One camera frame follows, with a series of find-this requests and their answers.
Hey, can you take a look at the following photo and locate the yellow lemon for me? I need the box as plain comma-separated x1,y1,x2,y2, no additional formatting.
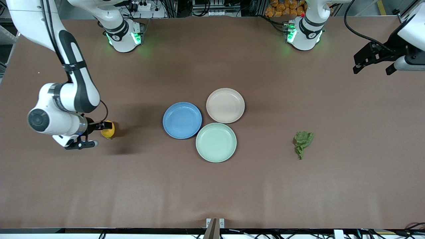
101,120,116,139

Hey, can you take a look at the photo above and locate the green lettuce leaf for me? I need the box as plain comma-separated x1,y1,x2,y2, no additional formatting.
294,131,314,160

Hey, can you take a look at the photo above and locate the blue plate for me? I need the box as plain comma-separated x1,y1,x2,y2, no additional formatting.
163,102,202,139

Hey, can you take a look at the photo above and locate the orange items pile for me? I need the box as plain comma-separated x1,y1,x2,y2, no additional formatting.
265,0,306,18

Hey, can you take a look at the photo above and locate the pale green plate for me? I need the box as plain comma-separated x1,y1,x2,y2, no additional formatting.
196,122,237,163

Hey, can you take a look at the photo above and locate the beige plate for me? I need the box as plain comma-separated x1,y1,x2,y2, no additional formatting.
206,88,245,124

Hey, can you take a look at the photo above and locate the white power strip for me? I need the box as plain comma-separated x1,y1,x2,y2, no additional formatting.
128,0,156,11

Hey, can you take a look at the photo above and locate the white background device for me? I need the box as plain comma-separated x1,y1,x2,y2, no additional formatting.
192,0,230,17

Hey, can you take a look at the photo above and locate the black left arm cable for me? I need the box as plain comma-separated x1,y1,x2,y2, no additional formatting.
343,0,395,50

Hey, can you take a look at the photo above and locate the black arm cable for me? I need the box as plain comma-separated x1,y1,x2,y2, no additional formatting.
40,0,109,125
343,0,395,50

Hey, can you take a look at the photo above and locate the aluminium frame profile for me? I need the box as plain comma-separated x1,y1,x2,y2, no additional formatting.
398,0,419,24

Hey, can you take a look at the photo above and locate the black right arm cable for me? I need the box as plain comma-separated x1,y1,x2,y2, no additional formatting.
40,0,109,125

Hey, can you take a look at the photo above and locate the small metal table bracket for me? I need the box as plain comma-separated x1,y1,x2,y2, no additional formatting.
206,218,225,229

